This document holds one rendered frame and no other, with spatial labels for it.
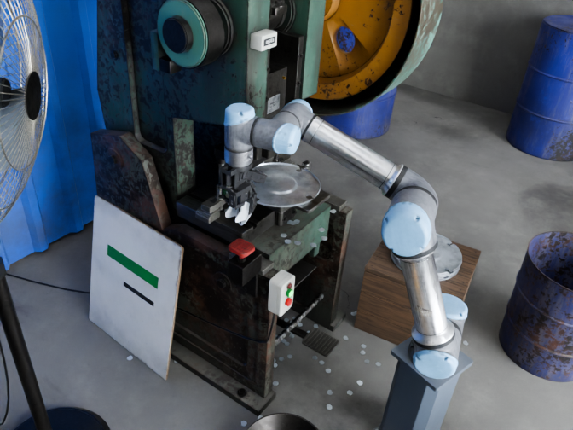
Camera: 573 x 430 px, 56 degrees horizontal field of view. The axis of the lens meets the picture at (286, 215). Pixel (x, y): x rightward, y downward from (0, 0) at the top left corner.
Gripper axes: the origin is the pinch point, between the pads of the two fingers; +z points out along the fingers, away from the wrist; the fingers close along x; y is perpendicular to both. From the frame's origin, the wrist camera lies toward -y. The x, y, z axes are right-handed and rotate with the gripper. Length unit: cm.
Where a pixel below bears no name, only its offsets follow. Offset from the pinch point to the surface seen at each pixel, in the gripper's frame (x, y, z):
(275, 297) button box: 9.7, -5.2, 28.1
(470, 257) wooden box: 45, -98, 50
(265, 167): -21.7, -38.5, 7.0
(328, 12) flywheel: -18, -66, -44
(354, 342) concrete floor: 18, -55, 85
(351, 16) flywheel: -11, -69, -43
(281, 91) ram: -15.4, -37.1, -24.1
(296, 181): -7.7, -38.2, 7.1
